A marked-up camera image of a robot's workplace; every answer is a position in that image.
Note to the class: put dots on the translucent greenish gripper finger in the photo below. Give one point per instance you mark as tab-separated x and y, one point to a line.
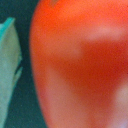
10	58

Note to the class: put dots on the red toy tomato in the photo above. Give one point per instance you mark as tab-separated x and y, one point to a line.
79	55

